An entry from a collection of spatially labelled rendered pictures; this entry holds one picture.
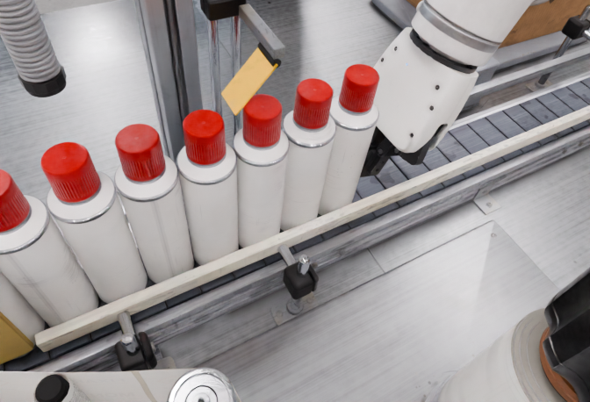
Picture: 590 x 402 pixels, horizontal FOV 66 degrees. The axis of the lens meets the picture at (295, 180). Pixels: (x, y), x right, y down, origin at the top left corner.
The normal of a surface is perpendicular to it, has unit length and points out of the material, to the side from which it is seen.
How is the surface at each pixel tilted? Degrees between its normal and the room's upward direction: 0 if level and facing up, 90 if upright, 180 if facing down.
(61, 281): 90
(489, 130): 0
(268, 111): 2
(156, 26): 90
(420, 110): 69
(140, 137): 3
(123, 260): 90
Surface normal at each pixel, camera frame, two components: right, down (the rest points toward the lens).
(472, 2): -0.44, 0.44
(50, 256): 0.91, 0.37
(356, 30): 0.08, -0.63
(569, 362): -0.54, 0.62
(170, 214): 0.70, 0.59
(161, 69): 0.47, 0.71
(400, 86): -0.80, 0.09
